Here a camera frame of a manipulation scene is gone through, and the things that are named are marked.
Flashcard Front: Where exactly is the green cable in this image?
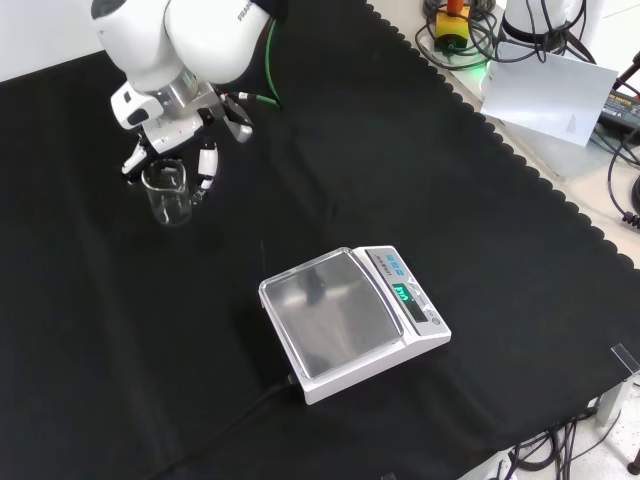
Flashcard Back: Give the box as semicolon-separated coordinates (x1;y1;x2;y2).
237;17;284;110

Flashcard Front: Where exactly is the yellow emergency stop button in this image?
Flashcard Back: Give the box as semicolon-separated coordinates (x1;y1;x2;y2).
433;0;471;53

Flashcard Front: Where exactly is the grey metal table leg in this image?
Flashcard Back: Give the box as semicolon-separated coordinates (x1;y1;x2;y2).
597;344;640;437

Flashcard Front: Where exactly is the black balance power cable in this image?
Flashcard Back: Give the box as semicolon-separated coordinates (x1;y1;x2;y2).
144;373;297;480

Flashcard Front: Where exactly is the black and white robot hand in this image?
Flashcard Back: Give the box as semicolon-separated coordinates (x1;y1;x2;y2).
121;92;254;204

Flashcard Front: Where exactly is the pale white board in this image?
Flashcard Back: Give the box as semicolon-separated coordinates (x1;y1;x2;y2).
479;40;620;148

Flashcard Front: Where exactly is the clear glass beaker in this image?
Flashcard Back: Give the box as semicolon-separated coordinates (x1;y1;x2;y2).
140;158;193;227

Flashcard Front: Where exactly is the black power adapter box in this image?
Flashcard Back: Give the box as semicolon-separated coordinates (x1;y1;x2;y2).
598;87;640;132

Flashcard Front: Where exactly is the white electronic balance steel pan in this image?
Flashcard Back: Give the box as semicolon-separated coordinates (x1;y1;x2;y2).
258;244;453;407

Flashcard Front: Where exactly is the black coiled cable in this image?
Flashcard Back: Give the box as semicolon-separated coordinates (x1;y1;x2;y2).
606;130;640;227

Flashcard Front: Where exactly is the black table cloth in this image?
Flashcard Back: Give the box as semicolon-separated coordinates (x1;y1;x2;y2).
0;0;640;480

